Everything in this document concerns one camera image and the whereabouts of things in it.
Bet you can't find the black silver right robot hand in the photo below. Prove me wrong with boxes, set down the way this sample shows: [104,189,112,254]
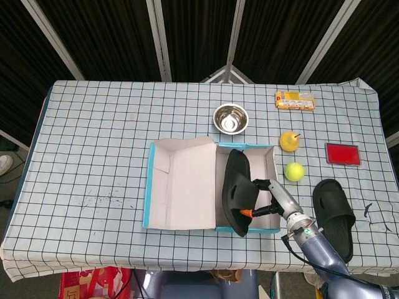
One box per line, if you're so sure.
[239,178,304,221]

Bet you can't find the black rubber slipper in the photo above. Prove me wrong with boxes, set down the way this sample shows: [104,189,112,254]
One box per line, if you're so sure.
[312,179,357,262]
[221,148,259,238]

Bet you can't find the light blue cardboard shoe box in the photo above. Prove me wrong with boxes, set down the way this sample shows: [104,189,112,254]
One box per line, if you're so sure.
[142,136,282,234]

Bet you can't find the white grid-patterned table mat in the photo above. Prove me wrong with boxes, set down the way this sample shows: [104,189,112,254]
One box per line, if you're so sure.
[0,77,399,283]

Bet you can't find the yellow-green tennis ball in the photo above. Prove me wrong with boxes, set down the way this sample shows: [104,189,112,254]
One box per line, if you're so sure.
[284,162,305,183]

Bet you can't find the yellow pear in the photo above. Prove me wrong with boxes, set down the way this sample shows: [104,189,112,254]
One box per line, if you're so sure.
[279,130,302,153]

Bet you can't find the red ink pad case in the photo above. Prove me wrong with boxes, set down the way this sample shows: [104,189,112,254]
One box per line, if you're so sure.
[324,142,362,167]

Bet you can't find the grey metal table leg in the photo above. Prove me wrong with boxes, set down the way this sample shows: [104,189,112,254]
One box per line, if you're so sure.
[270,271,281,299]

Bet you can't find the stainless steel bowl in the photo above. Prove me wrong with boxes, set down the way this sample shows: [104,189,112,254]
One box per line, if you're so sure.
[213,103,249,135]

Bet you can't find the brown paper item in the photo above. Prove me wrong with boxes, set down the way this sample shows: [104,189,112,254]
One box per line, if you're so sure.
[209,270,243,284]

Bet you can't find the yellow snack package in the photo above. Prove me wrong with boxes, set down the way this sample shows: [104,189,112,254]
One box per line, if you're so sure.
[274,90,316,112]

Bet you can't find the blue grey chair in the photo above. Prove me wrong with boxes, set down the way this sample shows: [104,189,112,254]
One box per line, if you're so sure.
[137,269,259,299]

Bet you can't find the grey metal screen foot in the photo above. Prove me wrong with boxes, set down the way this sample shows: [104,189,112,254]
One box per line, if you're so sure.
[201,64,255,84]

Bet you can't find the red patterned bag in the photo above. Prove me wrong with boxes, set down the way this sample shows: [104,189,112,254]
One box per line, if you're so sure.
[60,266,133,299]

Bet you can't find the dark folding screen white frames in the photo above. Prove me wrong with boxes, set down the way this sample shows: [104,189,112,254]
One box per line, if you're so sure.
[0,0,399,150]

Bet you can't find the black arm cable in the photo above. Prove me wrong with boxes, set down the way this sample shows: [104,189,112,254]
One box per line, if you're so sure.
[281,232,375,285]

